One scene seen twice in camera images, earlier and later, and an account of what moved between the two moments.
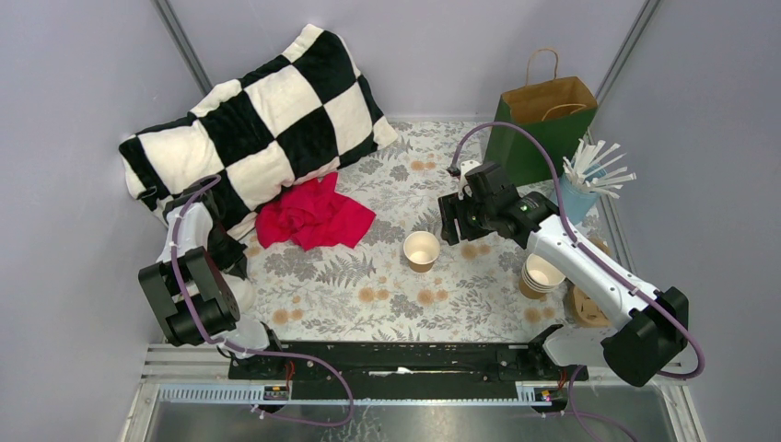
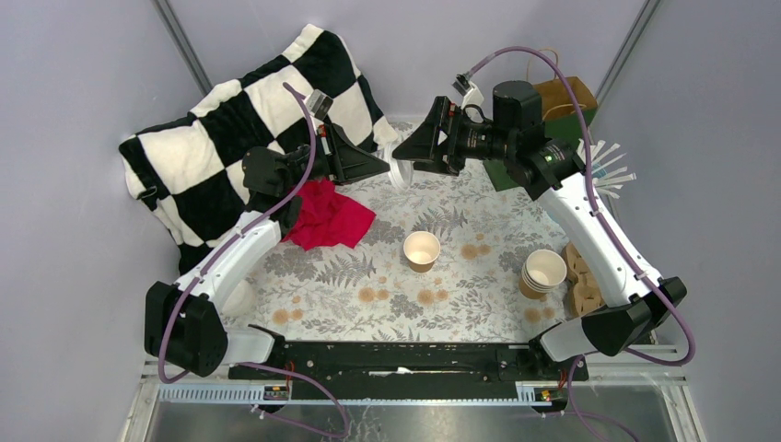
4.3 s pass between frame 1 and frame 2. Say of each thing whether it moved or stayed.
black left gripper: moved
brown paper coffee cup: stayed
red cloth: stayed
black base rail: stayed
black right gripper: moved
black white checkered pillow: stayed
